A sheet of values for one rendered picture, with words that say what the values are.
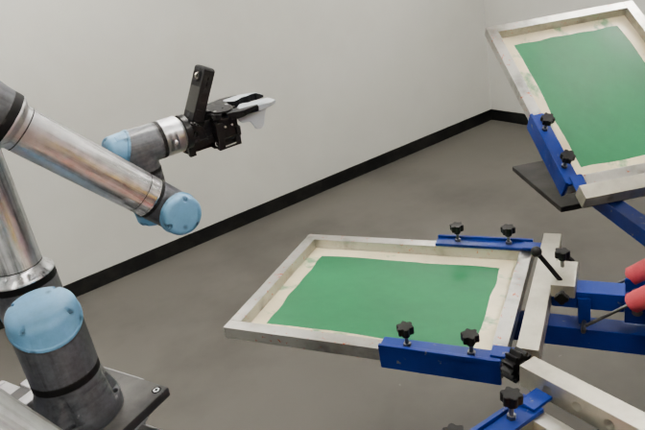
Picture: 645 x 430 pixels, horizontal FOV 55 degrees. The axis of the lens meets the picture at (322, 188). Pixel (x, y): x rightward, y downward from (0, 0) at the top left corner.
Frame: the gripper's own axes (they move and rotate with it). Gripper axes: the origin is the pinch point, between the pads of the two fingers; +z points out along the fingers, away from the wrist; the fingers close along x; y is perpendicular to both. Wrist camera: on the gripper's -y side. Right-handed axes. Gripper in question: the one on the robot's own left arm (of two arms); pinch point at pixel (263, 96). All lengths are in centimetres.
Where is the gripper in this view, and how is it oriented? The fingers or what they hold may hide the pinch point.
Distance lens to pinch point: 135.3
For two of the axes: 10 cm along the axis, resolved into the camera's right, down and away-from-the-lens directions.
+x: 5.9, 3.3, -7.3
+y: 0.8, 8.8, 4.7
